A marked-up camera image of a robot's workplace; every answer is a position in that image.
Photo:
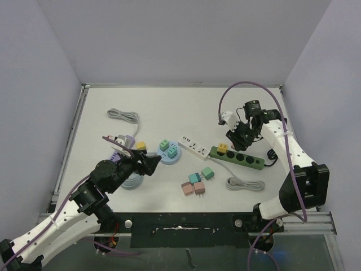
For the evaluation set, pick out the purple power strip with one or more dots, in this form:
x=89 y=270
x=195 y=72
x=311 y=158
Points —
x=127 y=141

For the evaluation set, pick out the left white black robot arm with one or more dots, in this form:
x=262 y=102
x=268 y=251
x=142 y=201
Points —
x=82 y=212

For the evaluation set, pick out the green power strip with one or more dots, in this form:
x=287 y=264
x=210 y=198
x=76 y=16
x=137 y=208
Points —
x=238 y=158

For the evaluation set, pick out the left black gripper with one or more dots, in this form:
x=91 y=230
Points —
x=150 y=161

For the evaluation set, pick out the round blue power strip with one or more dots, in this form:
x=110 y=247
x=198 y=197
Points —
x=165 y=158

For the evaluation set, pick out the yellow plug adapter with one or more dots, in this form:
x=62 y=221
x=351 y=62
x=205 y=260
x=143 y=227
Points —
x=222 y=148
x=141 y=146

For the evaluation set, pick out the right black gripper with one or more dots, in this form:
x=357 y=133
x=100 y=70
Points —
x=240 y=136

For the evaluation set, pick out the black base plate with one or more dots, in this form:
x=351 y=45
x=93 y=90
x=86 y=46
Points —
x=186 y=230

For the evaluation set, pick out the teal plug adapter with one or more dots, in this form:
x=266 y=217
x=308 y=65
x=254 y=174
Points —
x=194 y=178
x=172 y=152

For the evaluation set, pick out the white power strip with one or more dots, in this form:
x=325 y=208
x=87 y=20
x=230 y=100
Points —
x=194 y=148

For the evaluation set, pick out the green plug adapter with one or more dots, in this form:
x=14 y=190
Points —
x=207 y=173
x=164 y=145

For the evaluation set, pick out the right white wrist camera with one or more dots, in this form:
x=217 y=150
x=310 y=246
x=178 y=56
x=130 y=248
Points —
x=230 y=119

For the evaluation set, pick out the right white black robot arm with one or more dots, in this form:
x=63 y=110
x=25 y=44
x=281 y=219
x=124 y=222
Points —
x=306 y=183

